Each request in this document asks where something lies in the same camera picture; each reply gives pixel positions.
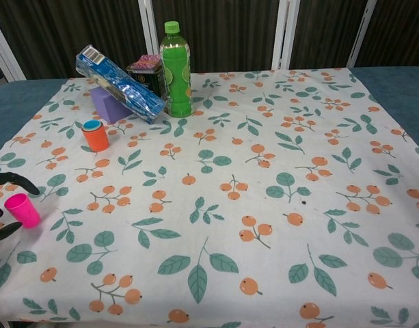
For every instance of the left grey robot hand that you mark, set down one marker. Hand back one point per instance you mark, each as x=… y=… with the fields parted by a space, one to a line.
x=11 y=178

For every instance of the pink plastic cup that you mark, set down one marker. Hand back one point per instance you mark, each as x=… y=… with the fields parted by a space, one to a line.
x=23 y=212

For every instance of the light blue plastic cup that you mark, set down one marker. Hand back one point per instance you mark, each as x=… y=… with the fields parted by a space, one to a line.
x=91 y=125

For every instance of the teal fabric table cover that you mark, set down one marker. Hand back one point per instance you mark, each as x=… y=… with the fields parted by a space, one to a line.
x=17 y=102

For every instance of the orange plastic cup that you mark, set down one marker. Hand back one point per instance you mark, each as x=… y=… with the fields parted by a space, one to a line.
x=94 y=140

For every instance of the purple foam block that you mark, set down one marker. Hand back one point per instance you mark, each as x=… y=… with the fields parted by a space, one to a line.
x=106 y=106

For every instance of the blue foil cracker package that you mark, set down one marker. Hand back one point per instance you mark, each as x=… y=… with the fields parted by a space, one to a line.
x=127 y=89

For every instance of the dark metal tin box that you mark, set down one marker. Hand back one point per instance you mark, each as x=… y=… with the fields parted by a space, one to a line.
x=151 y=80

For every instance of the pink floral patterned packet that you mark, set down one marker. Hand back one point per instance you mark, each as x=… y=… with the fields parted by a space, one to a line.
x=146 y=61

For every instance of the green drink bottle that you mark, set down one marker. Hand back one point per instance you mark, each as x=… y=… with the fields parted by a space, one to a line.
x=176 y=85

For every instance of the white floral orange-fruit tablecloth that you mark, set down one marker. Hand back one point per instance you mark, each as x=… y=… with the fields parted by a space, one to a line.
x=229 y=222

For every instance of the dark white-framed folding screen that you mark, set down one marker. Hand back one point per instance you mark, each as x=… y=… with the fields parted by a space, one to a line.
x=223 y=30

